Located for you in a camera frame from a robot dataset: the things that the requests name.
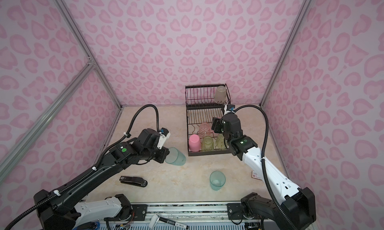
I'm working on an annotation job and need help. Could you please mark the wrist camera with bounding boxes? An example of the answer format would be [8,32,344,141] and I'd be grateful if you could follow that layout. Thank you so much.
[157,128,171,150]
[224,104,236,115]

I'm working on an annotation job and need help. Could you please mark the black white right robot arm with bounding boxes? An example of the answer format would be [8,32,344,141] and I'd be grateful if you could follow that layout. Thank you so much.
[212,113,317,230]

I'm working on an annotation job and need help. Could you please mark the blue black tool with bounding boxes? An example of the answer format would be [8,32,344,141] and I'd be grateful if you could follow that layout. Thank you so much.
[77,222,100,230]

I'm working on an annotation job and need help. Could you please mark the orange translucent cup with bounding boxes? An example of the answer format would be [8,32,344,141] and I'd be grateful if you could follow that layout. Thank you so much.
[198,123,211,139]

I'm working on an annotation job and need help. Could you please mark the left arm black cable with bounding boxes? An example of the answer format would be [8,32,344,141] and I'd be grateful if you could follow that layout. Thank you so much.
[3,104,160,230]

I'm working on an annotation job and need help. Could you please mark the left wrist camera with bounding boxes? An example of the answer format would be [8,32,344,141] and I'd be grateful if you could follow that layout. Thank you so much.
[157,128,171,150]

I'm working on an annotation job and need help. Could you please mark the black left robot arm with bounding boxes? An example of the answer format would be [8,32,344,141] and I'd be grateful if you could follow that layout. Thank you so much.
[34,128,171,230]

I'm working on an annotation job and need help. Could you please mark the yellow-green cup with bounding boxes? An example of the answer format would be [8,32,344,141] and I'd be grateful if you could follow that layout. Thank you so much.
[214,85,227,104]

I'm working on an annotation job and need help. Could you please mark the black wire dish rack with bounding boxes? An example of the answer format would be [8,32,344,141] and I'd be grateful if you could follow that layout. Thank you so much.
[185,84,231,157]

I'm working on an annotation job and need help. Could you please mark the black marker pen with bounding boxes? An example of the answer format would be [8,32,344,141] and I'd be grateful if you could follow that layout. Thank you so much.
[148,215,190,230]

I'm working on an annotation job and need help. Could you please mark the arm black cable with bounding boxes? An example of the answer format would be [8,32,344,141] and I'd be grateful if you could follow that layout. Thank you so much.
[232,104,298,230]
[3,104,160,230]

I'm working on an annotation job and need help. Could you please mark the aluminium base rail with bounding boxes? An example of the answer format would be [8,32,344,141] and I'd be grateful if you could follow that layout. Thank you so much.
[55,199,319,230]

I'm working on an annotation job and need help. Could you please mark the black stapler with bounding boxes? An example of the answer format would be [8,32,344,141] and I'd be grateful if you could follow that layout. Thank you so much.
[119,176,148,188]

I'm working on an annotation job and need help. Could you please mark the red white card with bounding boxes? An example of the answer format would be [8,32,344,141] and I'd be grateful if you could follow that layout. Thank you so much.
[252,171,262,180]

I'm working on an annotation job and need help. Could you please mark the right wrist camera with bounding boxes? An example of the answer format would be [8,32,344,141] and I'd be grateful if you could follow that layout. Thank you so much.
[224,104,236,115]

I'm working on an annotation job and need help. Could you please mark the teal cup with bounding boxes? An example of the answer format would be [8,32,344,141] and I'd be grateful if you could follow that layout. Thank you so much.
[209,171,226,191]
[165,147,187,166]

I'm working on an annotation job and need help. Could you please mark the green cup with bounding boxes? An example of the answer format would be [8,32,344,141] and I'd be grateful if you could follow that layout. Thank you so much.
[202,136,215,152]
[216,134,227,150]

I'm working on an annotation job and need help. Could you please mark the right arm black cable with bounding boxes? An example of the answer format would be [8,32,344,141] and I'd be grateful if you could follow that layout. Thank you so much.
[232,104,298,230]

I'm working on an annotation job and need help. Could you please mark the pink cup front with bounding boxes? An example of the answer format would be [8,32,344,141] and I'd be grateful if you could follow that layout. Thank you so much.
[188,134,202,153]

